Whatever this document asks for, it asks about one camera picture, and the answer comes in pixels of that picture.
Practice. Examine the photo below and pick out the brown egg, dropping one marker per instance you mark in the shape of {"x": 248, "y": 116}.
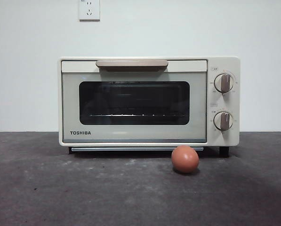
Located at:
{"x": 185, "y": 160}

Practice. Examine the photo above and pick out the metal crumb tray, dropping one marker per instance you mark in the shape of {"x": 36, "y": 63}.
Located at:
{"x": 130, "y": 149}

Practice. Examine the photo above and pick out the cream Toshiba toaster oven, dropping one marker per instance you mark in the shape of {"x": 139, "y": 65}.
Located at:
{"x": 211, "y": 141}

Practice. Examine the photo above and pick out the cream oven knob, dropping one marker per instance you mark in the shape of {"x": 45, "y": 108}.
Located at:
{"x": 223, "y": 121}
{"x": 223, "y": 83}

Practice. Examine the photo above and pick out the white wall socket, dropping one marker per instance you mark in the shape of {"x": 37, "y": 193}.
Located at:
{"x": 89, "y": 10}

